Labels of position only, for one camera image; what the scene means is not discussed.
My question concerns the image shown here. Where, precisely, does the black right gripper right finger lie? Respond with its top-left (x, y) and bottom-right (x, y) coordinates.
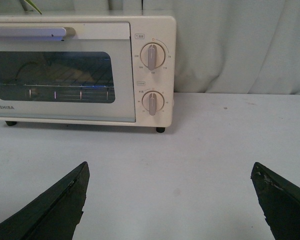
top-left (250, 162), bottom-right (300, 240)

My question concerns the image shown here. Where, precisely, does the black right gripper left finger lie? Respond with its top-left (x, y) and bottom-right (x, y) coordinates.
top-left (0, 161), bottom-right (90, 240)

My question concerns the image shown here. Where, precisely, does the glass oven door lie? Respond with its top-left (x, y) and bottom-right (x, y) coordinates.
top-left (0, 22), bottom-right (136, 123)

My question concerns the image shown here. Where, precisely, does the cream Toshiba toaster oven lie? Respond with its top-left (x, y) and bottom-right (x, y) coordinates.
top-left (0, 12), bottom-right (177, 132)

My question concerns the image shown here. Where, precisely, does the lower timer knob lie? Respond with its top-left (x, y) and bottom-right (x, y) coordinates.
top-left (142, 91), bottom-right (165, 116)

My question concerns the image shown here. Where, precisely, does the white backdrop curtain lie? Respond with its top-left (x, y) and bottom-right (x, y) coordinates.
top-left (0, 0), bottom-right (300, 95)

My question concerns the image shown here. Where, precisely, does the upper temperature knob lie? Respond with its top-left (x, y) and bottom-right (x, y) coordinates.
top-left (140, 43), bottom-right (166, 71)

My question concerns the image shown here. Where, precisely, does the wire oven rack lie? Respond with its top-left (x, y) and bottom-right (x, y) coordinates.
top-left (0, 58), bottom-right (116, 104)

